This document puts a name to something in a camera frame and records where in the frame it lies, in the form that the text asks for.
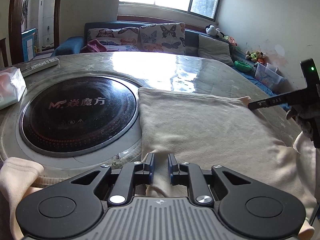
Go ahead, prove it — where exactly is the cream beige garment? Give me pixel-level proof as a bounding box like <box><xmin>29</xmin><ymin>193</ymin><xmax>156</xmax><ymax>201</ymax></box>
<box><xmin>0</xmin><ymin>87</ymin><xmax>318</xmax><ymax>240</ymax></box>

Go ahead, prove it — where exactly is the grey gloved right hand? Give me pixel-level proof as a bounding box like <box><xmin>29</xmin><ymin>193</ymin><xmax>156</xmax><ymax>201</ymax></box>
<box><xmin>286</xmin><ymin>105</ymin><xmax>319</xmax><ymax>140</ymax></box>

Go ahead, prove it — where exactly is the clear plastic storage box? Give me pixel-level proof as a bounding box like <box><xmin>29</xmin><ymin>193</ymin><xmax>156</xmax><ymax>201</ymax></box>
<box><xmin>254</xmin><ymin>62</ymin><xmax>286</xmax><ymax>92</ymax></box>

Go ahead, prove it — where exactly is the blue corner sofa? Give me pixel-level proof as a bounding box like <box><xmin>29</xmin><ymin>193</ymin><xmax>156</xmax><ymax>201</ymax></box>
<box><xmin>53</xmin><ymin>21</ymin><xmax>287</xmax><ymax>94</ymax></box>

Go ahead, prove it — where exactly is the green yellow plush toy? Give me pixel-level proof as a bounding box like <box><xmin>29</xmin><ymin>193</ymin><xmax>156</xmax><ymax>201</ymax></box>
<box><xmin>245</xmin><ymin>50</ymin><xmax>266</xmax><ymax>64</ymax></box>

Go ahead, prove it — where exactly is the green plastic bowl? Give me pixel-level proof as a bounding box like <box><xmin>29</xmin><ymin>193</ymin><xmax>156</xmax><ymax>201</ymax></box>
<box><xmin>234</xmin><ymin>61</ymin><xmax>252</xmax><ymax>73</ymax></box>

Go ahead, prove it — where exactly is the black round induction cooktop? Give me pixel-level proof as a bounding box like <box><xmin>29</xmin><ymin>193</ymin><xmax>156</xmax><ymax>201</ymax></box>
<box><xmin>19</xmin><ymin>76</ymin><xmax>139</xmax><ymax>158</ymax></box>

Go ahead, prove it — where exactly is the plain beige cushion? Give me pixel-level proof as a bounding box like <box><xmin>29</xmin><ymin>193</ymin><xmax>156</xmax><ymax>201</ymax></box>
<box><xmin>197</xmin><ymin>35</ymin><xmax>234</xmax><ymax>66</ymax></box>

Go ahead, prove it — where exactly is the black white plush toy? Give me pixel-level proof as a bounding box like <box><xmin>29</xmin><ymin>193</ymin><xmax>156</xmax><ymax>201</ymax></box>
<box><xmin>206</xmin><ymin>24</ymin><xmax>223</xmax><ymax>37</ymax></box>

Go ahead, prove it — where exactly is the left butterfly print cushion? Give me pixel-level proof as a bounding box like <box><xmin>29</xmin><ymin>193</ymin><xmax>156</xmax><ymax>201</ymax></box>
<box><xmin>87</xmin><ymin>27</ymin><xmax>139</xmax><ymax>51</ymax></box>

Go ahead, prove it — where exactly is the butterfly print cushion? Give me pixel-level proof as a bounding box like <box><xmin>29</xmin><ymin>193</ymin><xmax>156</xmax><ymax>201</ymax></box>
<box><xmin>139</xmin><ymin>22</ymin><xmax>185</xmax><ymax>55</ymax></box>
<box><xmin>87</xmin><ymin>27</ymin><xmax>139</xmax><ymax>51</ymax></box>

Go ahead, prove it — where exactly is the right butterfly print cushion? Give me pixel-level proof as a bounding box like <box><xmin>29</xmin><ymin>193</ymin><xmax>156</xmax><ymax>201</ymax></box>
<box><xmin>139</xmin><ymin>22</ymin><xmax>185</xmax><ymax>55</ymax></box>

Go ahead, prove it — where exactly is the magenta cloth on sofa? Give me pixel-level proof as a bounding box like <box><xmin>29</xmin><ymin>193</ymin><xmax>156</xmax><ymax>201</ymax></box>
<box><xmin>80</xmin><ymin>39</ymin><xmax>107</xmax><ymax>53</ymax></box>

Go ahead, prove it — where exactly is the grey remote control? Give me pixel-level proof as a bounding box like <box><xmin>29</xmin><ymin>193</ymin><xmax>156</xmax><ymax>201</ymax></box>
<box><xmin>21</xmin><ymin>57</ymin><xmax>60</xmax><ymax>77</ymax></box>

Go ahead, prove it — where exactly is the pink white tissue pack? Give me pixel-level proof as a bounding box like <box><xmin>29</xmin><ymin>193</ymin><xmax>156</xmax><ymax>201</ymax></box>
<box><xmin>0</xmin><ymin>67</ymin><xmax>26</xmax><ymax>109</ymax></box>

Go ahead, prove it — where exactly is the blue white small cabinet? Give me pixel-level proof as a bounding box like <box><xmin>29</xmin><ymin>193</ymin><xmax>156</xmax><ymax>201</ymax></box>
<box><xmin>22</xmin><ymin>28</ymin><xmax>36</xmax><ymax>62</ymax></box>

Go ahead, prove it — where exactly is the dark wooden door frame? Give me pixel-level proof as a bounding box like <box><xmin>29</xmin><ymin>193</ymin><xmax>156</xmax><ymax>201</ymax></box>
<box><xmin>8</xmin><ymin>0</ymin><xmax>61</xmax><ymax>65</ymax></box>

